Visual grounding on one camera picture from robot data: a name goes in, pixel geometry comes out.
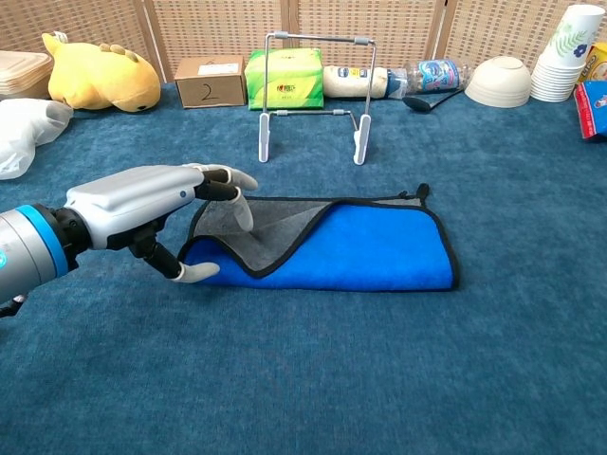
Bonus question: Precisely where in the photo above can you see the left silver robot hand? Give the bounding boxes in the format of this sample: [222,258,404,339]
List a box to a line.
[64,162,260,284]

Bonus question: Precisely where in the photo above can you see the grey and blue cloth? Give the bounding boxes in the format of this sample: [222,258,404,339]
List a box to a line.
[177,183,462,294]

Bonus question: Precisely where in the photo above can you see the white plastic bag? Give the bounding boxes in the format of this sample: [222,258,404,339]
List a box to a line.
[0,98,75,181]

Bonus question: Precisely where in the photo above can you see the yellow plush toy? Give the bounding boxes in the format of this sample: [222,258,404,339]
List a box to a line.
[41,31,162,114]

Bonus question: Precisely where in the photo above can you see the brown cardboard box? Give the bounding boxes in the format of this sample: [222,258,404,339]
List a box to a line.
[174,55,248,110]

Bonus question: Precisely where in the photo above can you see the beige lidded lunch box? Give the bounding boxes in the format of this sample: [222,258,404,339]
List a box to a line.
[0,49,54,100]

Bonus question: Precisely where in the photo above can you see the wicker folding screen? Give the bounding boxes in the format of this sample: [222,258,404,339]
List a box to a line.
[0,0,607,86]

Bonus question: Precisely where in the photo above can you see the green tissue pack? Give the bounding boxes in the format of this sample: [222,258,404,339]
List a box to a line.
[244,47,326,113]

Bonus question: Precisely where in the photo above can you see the mayonnaise squeeze bottle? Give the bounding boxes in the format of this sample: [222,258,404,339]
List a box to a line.
[322,64,393,100]

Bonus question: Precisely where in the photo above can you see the blue carpet table cover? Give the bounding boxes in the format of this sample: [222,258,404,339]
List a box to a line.
[0,82,607,455]

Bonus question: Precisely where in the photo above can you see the dark ladle spoon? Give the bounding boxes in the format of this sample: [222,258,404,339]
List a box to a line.
[402,88,466,115]

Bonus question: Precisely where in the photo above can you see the clear plastic water bottle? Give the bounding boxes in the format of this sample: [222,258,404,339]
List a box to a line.
[386,58,474,99]

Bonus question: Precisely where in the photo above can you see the beige upturned bowl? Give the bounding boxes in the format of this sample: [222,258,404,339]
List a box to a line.
[463,55,532,109]

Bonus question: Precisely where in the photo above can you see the stack of paper cups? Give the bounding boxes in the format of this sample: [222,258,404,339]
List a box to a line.
[529,4,603,103]

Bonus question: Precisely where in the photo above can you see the blue biscuit snack bag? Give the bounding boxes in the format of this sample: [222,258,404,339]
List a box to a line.
[572,79,607,142]

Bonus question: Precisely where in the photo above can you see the yellow Lipo snack bag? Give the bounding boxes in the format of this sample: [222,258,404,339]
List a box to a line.
[576,41,607,86]

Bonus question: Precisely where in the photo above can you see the metal wire rack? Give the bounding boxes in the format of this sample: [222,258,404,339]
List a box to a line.
[257,30,378,167]

